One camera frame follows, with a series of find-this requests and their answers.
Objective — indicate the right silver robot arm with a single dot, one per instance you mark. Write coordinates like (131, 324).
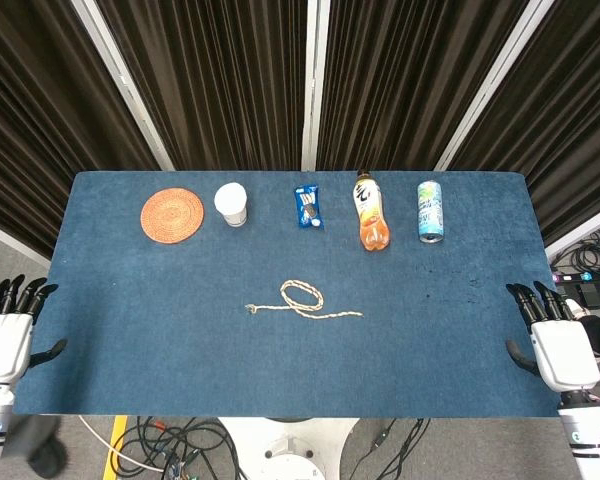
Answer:
(587, 432)

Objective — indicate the black power strip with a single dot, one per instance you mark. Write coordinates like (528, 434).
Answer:
(587, 276)

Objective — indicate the white paper cup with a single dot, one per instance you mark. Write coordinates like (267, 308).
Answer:
(231, 205)

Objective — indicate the white frame post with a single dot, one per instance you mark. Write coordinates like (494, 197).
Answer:
(580, 237)
(125, 85)
(312, 85)
(490, 85)
(15, 242)

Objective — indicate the dark brown pleated curtain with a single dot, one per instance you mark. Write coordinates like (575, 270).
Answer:
(410, 80)
(575, 125)
(40, 125)
(220, 80)

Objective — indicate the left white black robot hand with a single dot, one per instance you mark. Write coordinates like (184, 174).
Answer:
(5, 345)

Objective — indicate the dark blurred shoe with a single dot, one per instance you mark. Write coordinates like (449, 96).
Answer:
(42, 445)

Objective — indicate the orange drink plastic bottle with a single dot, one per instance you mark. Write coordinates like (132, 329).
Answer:
(372, 220)

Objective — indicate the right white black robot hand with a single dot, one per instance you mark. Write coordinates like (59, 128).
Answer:
(562, 350)

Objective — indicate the light blue drink can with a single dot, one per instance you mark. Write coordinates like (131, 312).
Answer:
(430, 212)

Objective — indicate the yellow floor tape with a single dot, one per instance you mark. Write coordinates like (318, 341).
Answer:
(114, 445)

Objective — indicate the blue snack packet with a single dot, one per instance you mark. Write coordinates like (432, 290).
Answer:
(308, 207)

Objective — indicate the round woven orange coaster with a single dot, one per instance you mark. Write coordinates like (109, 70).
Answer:
(172, 215)

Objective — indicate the blue table cloth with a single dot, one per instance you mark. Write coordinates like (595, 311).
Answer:
(180, 360)

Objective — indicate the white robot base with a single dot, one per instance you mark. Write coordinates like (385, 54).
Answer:
(290, 450)

